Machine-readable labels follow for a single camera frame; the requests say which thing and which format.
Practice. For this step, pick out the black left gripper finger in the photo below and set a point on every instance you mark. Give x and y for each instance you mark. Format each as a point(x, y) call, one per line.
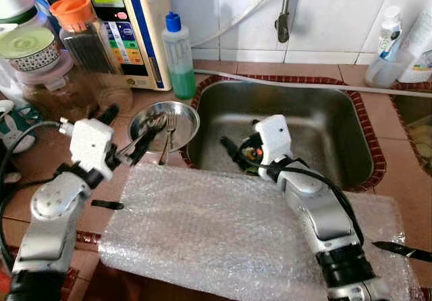
point(143, 146)
point(110, 114)

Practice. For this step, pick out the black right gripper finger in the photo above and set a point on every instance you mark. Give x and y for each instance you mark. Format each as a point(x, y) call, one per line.
point(233, 151)

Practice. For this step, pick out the steel spoon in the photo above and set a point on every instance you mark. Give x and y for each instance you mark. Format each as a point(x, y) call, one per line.
point(154, 122)

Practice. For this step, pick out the steel fork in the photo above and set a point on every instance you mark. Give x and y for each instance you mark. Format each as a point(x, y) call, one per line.
point(169, 135)

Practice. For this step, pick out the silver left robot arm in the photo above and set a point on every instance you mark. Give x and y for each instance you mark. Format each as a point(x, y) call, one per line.
point(54, 206)

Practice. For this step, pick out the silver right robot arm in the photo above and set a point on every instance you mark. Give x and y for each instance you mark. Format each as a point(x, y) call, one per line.
point(324, 220)

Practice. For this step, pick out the plastic jar pink lid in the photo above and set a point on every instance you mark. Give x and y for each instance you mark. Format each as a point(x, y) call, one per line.
point(57, 95)

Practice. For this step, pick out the black tape strip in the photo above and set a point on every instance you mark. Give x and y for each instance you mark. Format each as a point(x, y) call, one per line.
point(108, 204)
point(405, 250)

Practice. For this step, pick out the glass jar orange lid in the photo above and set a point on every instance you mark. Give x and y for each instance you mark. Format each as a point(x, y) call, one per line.
point(94, 58)

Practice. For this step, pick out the wide steel sink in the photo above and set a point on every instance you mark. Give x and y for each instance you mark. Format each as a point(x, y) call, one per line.
point(324, 122)

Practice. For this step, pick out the green dish soap bottle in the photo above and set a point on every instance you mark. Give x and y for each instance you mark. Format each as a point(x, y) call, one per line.
point(179, 61)

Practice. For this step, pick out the beige water ionizer appliance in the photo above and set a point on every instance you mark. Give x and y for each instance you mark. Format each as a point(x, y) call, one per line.
point(138, 31)

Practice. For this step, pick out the clear bubble wrap sheet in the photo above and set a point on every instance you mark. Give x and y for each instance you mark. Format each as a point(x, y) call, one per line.
point(223, 240)

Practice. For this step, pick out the white flexible pipe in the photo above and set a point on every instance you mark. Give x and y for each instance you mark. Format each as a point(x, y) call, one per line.
point(310, 83)

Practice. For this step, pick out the narrow steel sink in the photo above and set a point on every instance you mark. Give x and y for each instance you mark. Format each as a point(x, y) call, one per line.
point(418, 139)

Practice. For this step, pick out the white mug green rabbit print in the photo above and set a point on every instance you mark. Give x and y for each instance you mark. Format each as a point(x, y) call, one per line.
point(17, 129)

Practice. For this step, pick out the steel faucet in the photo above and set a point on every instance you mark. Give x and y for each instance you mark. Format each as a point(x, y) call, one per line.
point(285, 28)

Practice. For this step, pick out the small white bottle blue label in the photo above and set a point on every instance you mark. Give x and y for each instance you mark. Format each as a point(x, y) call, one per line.
point(390, 31)

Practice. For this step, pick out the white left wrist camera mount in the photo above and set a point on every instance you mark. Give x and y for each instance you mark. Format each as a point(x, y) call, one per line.
point(91, 146)

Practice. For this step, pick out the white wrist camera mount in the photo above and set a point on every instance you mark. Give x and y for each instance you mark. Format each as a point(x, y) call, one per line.
point(91, 146)
point(273, 139)

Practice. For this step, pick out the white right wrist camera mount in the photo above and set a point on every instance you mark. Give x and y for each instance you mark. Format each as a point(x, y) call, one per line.
point(273, 139)

